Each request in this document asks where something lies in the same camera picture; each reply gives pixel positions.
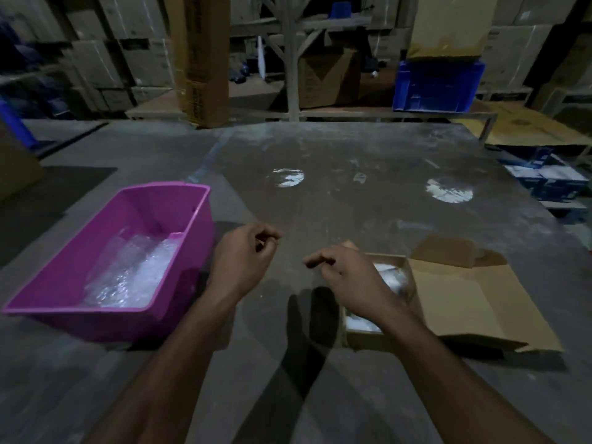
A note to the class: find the person's left hand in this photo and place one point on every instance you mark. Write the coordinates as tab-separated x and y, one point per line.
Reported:
240	263

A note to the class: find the person's right hand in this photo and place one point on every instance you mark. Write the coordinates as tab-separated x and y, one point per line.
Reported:
360	286

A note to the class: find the pile of bubble wrap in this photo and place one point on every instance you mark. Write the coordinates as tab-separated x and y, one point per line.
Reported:
138	277

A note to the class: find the small brown cardboard box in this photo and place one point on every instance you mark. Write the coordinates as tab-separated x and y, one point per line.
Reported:
471	295

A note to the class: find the person's right forearm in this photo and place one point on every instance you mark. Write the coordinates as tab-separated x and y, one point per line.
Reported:
462	393

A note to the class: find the person's left forearm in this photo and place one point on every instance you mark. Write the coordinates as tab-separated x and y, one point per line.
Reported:
166	379

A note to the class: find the tall narrow cardboard carton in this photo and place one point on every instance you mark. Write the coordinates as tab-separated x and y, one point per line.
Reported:
203	60

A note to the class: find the dark blue product box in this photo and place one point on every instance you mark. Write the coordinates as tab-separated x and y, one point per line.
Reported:
529	157

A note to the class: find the flattened printed cardboard sheet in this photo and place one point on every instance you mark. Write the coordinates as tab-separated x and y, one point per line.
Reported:
527	127

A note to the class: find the large brown cardboard carton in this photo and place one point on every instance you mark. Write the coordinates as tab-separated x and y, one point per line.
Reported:
18	166

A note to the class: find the flat cardboard sheet with tape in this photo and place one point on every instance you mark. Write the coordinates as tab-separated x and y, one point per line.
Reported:
453	25

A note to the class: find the pink plastic bin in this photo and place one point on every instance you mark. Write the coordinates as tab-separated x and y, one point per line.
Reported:
152	208

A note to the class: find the small dark object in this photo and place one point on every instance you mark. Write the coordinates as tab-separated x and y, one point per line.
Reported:
239	74

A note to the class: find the open brown carton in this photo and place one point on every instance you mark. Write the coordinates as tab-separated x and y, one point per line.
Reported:
326	80

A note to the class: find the grey metal storage rack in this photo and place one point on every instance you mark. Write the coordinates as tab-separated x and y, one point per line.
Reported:
292	64

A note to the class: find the white paper sheet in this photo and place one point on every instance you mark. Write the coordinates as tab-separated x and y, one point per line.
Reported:
262	57

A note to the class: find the blue plastic crate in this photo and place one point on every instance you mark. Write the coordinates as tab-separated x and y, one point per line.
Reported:
439	87

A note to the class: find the blue plastic container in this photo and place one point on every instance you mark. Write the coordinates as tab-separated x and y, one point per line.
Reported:
18	127

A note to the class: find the small blue bin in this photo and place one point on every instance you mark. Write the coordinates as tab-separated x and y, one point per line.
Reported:
340	10

